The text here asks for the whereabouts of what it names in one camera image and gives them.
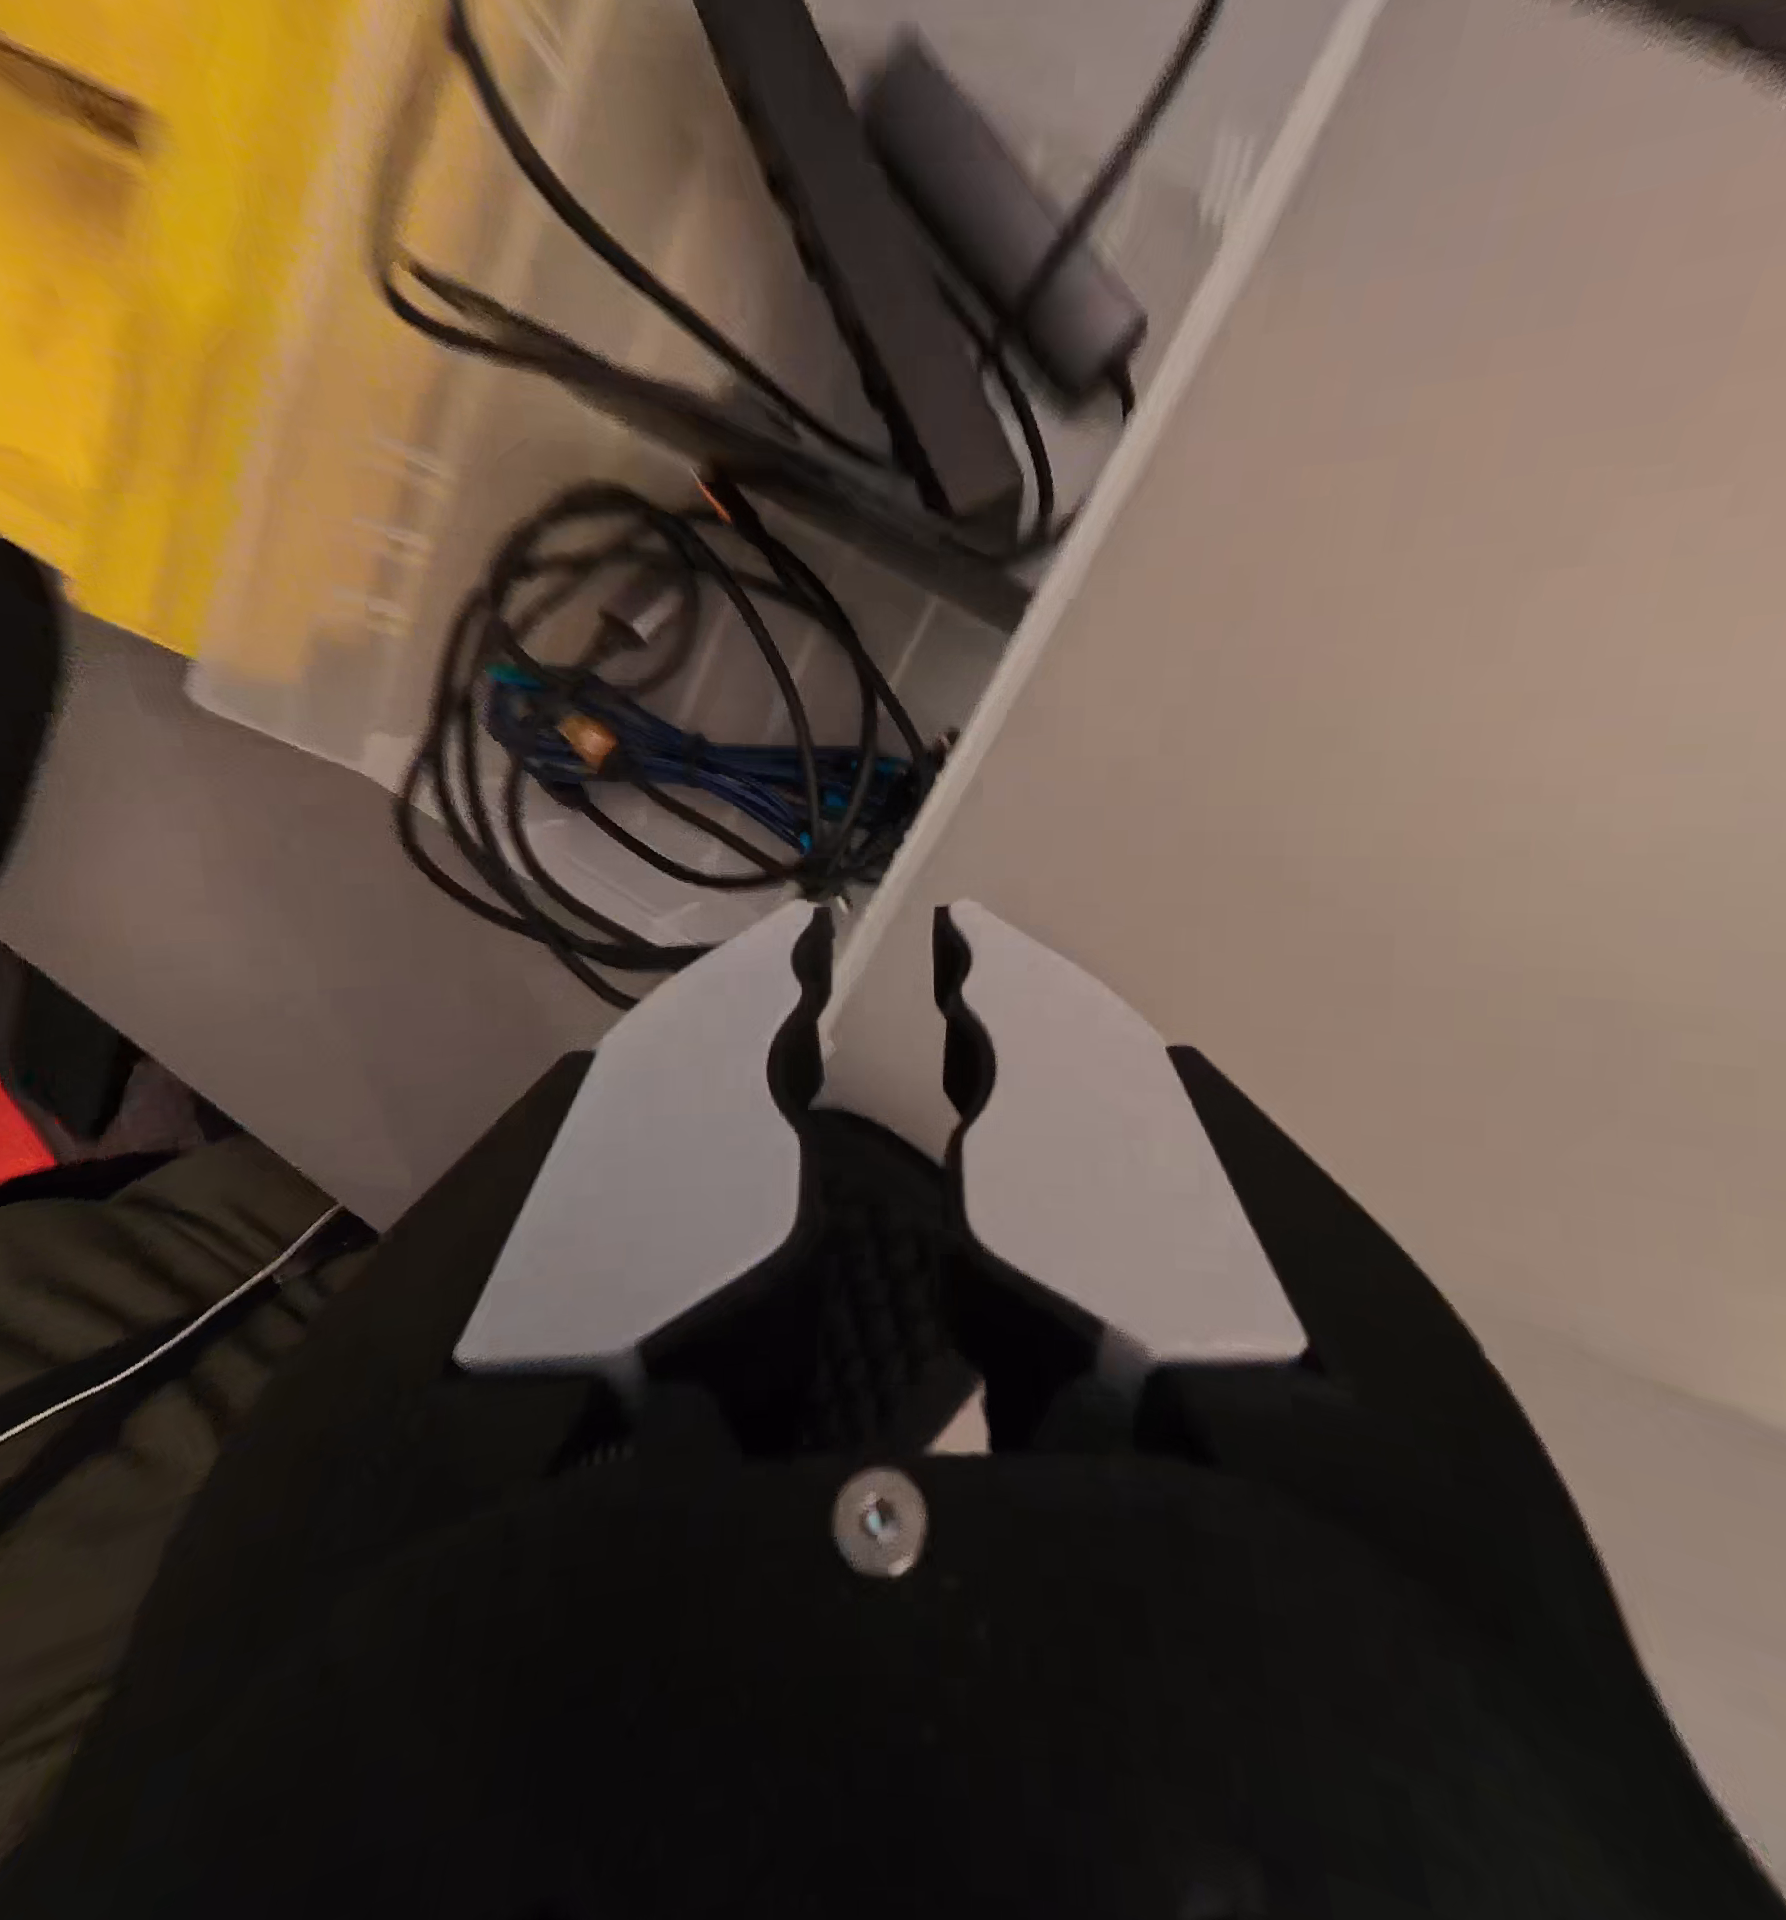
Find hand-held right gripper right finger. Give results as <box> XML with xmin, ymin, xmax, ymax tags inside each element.
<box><xmin>930</xmin><ymin>899</ymin><xmax>1307</xmax><ymax>1371</ymax></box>

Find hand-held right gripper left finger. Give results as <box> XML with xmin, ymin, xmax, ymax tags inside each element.
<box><xmin>454</xmin><ymin>899</ymin><xmax>837</xmax><ymax>1377</ymax></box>

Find yellow plastic bin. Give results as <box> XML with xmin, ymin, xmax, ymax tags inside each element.
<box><xmin>0</xmin><ymin>0</ymin><xmax>433</xmax><ymax>664</ymax></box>

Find clear plastic bin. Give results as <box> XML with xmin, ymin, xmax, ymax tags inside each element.
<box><xmin>179</xmin><ymin>0</ymin><xmax>1393</xmax><ymax>965</ymax></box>

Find black usb hub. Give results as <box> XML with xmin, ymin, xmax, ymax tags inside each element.
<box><xmin>696</xmin><ymin>0</ymin><xmax>1024</xmax><ymax>523</ymax></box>

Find grey usb hub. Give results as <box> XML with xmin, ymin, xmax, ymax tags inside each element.
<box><xmin>862</xmin><ymin>38</ymin><xmax>1153</xmax><ymax>401</ymax></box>

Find black office chair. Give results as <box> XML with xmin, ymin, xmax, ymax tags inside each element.
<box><xmin>770</xmin><ymin>1109</ymin><xmax>995</xmax><ymax>1459</ymax></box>

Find olive green shorts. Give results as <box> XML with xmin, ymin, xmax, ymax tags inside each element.
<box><xmin>0</xmin><ymin>1131</ymin><xmax>389</xmax><ymax>1920</ymax></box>

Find black cable bundle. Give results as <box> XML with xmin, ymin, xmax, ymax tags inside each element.
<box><xmin>391</xmin><ymin>479</ymin><xmax>959</xmax><ymax>1010</ymax></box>

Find thin white cord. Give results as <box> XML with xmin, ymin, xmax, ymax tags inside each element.
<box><xmin>0</xmin><ymin>1200</ymin><xmax>349</xmax><ymax>1481</ymax></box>

